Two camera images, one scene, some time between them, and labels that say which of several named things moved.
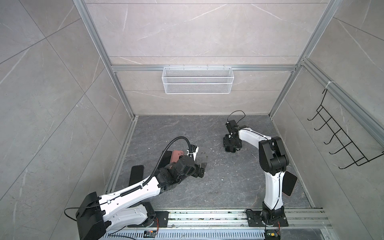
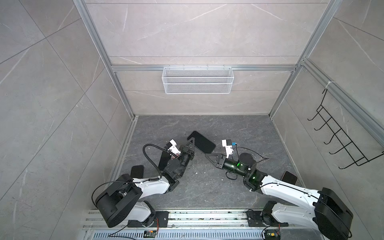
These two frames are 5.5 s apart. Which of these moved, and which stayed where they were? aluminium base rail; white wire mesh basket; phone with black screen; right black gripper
Moved: right black gripper
Stayed: aluminium base rail; white wire mesh basket; phone with black screen
